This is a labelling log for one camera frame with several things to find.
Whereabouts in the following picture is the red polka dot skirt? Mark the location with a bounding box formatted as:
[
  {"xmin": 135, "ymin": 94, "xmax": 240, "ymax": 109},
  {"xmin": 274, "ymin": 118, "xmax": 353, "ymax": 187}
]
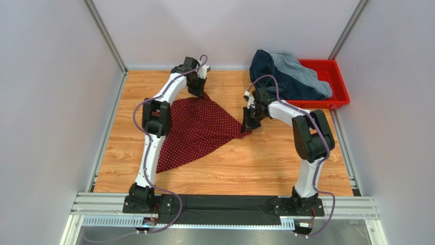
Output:
[{"xmin": 157, "ymin": 93, "xmax": 252, "ymax": 173}]

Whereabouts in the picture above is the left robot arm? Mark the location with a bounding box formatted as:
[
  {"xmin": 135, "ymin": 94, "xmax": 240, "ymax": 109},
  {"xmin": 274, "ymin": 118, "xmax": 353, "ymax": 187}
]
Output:
[{"xmin": 123, "ymin": 55, "xmax": 210, "ymax": 213}]

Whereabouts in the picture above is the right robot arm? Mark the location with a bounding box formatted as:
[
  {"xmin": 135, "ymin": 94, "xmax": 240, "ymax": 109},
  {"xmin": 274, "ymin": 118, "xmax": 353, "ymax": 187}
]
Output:
[{"xmin": 241, "ymin": 88, "xmax": 335, "ymax": 216}]

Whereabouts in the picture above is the dark blue denim skirt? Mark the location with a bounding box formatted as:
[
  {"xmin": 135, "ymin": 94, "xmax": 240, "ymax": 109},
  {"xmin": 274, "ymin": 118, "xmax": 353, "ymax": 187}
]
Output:
[{"xmin": 249, "ymin": 50, "xmax": 318, "ymax": 100}]

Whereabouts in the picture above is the light blue denim skirt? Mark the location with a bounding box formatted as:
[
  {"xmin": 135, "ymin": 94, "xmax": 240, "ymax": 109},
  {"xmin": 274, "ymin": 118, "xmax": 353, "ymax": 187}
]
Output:
[{"xmin": 271, "ymin": 52, "xmax": 333, "ymax": 100}]

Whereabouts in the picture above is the red plastic bin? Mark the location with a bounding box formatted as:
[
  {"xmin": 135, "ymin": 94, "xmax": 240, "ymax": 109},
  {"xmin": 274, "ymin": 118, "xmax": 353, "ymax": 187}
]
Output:
[{"xmin": 287, "ymin": 59, "xmax": 350, "ymax": 109}]

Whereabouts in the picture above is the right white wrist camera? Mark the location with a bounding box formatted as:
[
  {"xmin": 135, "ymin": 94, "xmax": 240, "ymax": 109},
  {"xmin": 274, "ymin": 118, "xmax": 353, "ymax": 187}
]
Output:
[{"xmin": 244, "ymin": 91, "xmax": 256, "ymax": 109}]

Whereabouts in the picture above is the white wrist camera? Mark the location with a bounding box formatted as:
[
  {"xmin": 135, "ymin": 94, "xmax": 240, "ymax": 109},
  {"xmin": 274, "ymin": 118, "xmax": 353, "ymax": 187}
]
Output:
[
  {"xmin": 197, "ymin": 64, "xmax": 211, "ymax": 79},
  {"xmin": 244, "ymin": 91, "xmax": 256, "ymax": 109}
]

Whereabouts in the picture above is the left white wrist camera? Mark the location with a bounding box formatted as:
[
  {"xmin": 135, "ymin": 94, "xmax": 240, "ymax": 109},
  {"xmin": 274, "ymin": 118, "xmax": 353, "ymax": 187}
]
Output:
[{"xmin": 197, "ymin": 64, "xmax": 211, "ymax": 79}]

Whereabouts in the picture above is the aluminium frame rail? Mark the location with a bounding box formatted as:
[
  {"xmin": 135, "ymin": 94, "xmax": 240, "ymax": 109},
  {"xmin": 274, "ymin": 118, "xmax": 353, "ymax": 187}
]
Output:
[{"xmin": 70, "ymin": 192, "xmax": 388, "ymax": 244}]

